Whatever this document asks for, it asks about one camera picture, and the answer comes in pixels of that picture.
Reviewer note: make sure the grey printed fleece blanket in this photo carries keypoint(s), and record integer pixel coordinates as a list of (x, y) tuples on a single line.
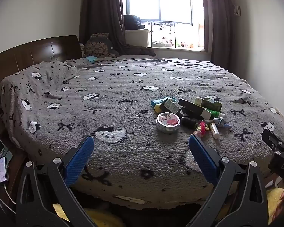
[(123, 113)]

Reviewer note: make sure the dark brown curtain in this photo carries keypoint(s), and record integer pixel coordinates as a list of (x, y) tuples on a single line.
[(215, 16), (101, 11)]

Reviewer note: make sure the blue white wrapper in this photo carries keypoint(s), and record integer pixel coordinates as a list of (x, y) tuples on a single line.
[(220, 122)]

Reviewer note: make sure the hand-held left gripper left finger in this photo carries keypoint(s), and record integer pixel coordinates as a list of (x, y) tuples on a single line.
[(81, 158)]

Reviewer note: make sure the grey printed pillow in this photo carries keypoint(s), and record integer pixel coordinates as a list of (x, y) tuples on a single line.
[(78, 63), (37, 78)]

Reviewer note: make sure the row of small figurines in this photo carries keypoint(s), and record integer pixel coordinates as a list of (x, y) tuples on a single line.
[(183, 44)]

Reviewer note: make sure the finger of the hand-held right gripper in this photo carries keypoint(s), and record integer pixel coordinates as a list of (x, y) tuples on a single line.
[(271, 138)]

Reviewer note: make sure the teal snack packet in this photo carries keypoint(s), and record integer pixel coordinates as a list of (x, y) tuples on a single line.
[(157, 102)]

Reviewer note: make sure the white green box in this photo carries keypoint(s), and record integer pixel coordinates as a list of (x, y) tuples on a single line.
[(211, 114)]

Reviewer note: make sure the white tube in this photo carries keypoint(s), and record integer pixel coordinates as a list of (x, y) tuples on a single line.
[(214, 130)]

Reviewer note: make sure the yellow small container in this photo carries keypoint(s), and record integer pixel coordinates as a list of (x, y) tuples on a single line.
[(158, 108)]

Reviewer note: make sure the wall switch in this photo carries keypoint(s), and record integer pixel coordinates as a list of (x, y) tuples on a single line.
[(237, 10)]

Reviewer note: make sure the yellow rug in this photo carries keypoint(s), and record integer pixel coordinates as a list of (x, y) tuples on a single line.
[(274, 198)]

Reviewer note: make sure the round picture tin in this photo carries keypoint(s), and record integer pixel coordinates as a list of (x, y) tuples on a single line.
[(168, 123)]

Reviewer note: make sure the brown patterned cushion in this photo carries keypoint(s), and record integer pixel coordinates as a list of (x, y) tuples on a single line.
[(98, 46)]

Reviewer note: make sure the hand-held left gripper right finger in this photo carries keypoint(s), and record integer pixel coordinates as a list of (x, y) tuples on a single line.
[(202, 158)]

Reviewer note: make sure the window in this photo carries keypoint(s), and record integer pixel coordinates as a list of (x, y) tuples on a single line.
[(175, 2)]

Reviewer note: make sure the teal flat packet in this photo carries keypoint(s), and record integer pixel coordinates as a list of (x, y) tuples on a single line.
[(90, 59)]

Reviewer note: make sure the white storage box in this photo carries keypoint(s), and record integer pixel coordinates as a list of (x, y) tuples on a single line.
[(136, 37)]

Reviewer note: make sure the olive green box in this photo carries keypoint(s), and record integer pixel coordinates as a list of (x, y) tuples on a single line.
[(171, 106)]

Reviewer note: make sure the green bottle white cap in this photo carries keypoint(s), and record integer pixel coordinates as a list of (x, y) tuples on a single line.
[(210, 103)]

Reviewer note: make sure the brown wooden headboard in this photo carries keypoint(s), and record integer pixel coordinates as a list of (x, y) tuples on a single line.
[(19, 54)]

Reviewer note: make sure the smartphone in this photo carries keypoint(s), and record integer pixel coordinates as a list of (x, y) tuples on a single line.
[(2, 170)]

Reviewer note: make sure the small black jar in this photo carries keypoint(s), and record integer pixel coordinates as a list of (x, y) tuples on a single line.
[(188, 123)]

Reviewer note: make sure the dark clothes pile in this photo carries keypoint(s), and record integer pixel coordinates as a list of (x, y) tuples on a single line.
[(132, 21)]

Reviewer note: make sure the black metal rack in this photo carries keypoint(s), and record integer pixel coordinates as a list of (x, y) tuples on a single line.
[(163, 23)]

